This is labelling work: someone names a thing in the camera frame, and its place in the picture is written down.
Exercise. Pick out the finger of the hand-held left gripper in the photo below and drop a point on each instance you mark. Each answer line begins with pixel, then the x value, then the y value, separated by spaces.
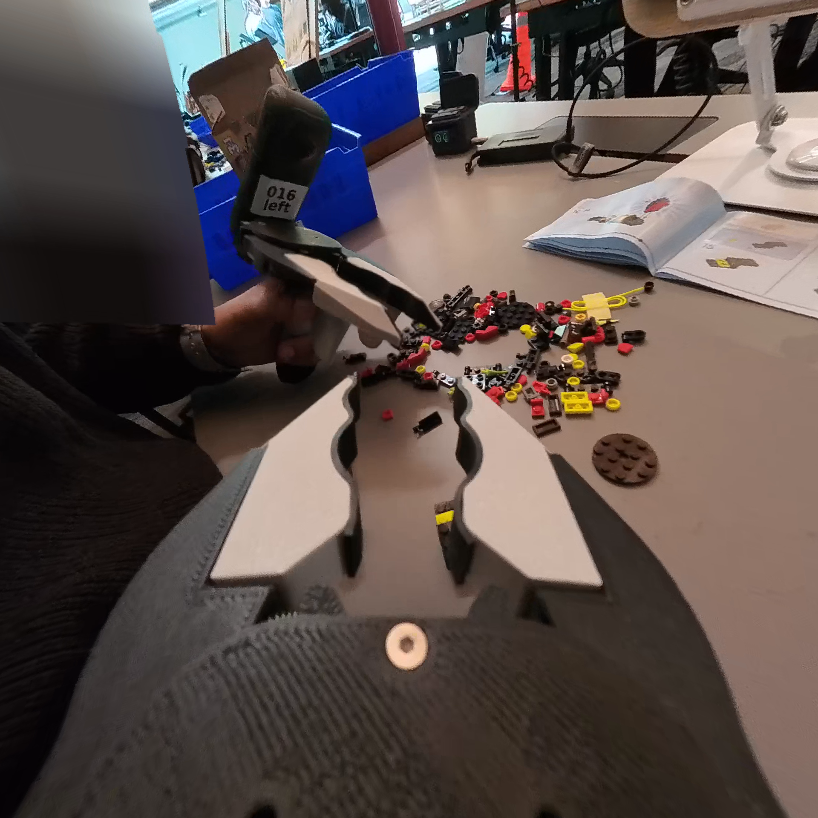
pixel 396 294
pixel 339 284

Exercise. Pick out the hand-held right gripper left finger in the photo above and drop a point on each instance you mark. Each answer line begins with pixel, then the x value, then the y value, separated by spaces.
pixel 287 505

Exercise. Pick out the person's left forearm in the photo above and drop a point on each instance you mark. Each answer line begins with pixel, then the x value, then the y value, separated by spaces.
pixel 96 358

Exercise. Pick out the cardboard box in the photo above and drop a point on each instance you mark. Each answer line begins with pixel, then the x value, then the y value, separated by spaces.
pixel 236 83

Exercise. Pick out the person's left hand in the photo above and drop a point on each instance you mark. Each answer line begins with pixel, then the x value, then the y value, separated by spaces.
pixel 255 326

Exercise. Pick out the orange traffic cone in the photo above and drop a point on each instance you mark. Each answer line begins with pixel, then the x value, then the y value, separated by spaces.
pixel 519 57

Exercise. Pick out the white desk stand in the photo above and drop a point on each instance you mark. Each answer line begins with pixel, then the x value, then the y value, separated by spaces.
pixel 735 172

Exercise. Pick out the pile of lego pieces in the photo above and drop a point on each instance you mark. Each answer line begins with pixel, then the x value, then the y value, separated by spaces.
pixel 511 313

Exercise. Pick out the dark round lego plate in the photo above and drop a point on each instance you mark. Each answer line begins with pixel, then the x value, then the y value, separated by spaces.
pixel 625 459

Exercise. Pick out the lego instruction booklet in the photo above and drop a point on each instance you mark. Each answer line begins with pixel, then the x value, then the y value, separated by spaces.
pixel 607 223

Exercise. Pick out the black lego clip piece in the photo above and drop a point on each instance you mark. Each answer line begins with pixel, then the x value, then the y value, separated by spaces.
pixel 427 423

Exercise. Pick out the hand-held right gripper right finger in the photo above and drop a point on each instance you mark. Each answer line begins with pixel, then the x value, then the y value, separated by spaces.
pixel 517 511

